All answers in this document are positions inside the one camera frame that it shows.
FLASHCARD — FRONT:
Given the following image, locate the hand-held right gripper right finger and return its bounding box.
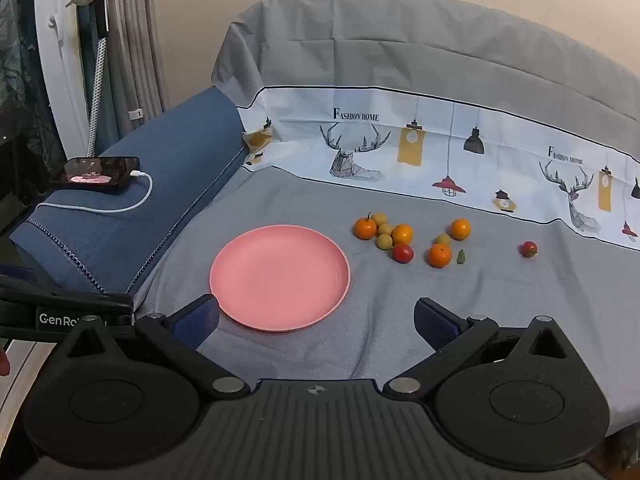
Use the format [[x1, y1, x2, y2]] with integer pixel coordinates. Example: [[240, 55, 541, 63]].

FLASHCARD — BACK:
[[382, 297, 576, 401]]

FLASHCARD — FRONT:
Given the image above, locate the pink plate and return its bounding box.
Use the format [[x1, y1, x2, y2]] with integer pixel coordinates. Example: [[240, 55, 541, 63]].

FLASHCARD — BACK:
[[209, 225, 351, 333]]

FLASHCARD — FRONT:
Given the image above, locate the braided gooseneck phone stand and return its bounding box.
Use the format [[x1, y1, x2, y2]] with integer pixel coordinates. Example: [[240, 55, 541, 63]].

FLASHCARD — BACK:
[[67, 0, 111, 158]]

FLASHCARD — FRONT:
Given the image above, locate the grey printed bed sheet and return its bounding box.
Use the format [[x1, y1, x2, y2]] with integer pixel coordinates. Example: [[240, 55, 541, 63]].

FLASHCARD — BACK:
[[132, 0, 640, 433]]

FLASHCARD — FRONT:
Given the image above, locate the black smartphone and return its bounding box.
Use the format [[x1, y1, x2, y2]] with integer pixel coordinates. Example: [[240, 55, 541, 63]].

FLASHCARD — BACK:
[[50, 156, 141, 195]]

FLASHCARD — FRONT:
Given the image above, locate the white round frame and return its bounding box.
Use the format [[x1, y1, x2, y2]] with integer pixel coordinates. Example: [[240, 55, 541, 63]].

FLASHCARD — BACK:
[[32, 0, 91, 161]]

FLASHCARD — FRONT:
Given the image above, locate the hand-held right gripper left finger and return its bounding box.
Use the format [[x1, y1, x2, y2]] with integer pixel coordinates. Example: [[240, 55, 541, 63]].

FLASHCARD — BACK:
[[60, 294, 251, 403]]

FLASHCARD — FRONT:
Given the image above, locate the dark green patterned curtain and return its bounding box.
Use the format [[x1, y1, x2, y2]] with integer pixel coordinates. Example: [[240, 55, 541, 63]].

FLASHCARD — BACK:
[[0, 0, 66, 161]]

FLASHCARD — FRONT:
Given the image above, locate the large orange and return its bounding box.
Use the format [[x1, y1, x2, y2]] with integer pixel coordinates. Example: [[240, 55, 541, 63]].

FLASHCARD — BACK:
[[428, 243, 453, 268]]

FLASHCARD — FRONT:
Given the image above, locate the white charging cable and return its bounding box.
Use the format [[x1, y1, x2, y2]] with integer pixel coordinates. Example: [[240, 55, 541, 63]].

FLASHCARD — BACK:
[[35, 170, 153, 218]]

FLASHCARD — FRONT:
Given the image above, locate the blue quilted cushion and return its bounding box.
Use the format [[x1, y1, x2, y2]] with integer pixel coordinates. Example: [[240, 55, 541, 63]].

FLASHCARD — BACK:
[[10, 85, 248, 296]]

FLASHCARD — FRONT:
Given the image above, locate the grey curtain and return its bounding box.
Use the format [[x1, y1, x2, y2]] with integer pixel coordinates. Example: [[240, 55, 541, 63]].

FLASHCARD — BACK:
[[107, 0, 168, 136]]

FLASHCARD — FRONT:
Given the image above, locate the orange with stem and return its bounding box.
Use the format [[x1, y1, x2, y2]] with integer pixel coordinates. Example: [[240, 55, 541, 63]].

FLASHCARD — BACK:
[[353, 212, 378, 240]]

